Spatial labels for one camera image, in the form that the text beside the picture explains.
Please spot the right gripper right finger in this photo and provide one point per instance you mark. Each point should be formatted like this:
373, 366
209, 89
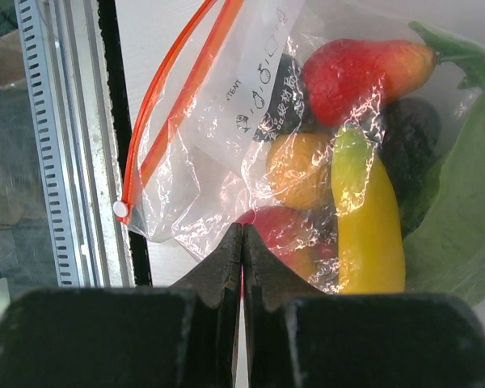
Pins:
268, 283

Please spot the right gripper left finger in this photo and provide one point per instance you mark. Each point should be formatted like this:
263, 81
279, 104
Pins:
208, 353

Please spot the clear zip top bag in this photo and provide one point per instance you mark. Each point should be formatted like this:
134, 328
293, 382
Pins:
229, 86

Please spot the dark purple fake eggplant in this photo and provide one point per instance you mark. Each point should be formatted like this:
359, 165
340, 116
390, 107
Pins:
412, 129

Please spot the red fake apple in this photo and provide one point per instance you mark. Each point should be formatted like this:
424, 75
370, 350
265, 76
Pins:
293, 238

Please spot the yellow fake banana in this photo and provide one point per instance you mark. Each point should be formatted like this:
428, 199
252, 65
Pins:
370, 245

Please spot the orange fake fruit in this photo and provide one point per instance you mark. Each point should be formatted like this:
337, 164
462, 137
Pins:
298, 169

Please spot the green fake leaf vegetable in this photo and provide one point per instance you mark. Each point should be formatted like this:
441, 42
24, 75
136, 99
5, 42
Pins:
445, 252

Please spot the red yellow fake pear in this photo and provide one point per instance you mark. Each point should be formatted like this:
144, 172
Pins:
344, 77

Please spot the aluminium mounting rail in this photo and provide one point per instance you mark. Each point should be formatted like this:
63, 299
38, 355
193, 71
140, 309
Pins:
92, 173

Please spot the blue slotted cable duct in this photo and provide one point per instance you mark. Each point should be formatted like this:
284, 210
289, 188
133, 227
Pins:
36, 65

